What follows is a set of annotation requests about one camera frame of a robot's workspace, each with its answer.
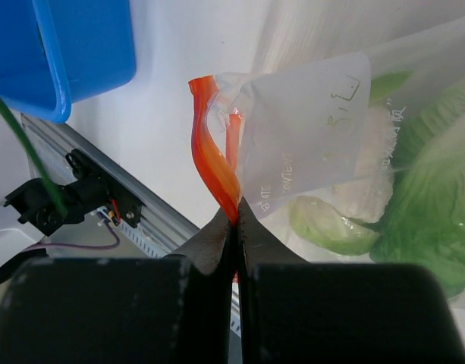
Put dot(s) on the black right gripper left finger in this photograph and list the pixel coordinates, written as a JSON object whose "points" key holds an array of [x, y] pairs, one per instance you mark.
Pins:
{"points": [[175, 309]]}

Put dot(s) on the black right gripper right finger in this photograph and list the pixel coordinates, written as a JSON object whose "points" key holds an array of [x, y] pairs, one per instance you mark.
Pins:
{"points": [[293, 311]]}

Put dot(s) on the green lettuce leaf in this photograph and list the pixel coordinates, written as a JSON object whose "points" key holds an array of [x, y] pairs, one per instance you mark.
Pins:
{"points": [[424, 221]]}

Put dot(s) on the clear zip top bag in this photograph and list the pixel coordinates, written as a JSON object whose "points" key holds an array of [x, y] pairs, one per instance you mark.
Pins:
{"points": [[271, 137]]}

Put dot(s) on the green onion stalk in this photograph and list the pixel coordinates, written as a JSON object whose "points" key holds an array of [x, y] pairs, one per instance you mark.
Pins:
{"points": [[51, 188]]}

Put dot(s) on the white cauliflower with leaves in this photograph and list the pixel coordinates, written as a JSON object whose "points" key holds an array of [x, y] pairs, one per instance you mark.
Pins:
{"points": [[336, 218]]}

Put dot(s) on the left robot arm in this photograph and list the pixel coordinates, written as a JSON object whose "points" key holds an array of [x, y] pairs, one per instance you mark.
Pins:
{"points": [[27, 216]]}

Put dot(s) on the blue plastic bin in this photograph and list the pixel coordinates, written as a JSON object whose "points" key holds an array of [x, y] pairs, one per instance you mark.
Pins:
{"points": [[56, 53]]}

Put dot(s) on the white slotted cable duct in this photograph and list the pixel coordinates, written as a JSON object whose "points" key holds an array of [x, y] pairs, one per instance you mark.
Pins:
{"points": [[147, 245]]}

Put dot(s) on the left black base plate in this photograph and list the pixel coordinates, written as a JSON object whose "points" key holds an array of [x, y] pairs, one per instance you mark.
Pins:
{"points": [[96, 188]]}

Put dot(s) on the aluminium mounting rail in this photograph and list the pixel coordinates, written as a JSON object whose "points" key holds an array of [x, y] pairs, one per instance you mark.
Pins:
{"points": [[159, 221]]}

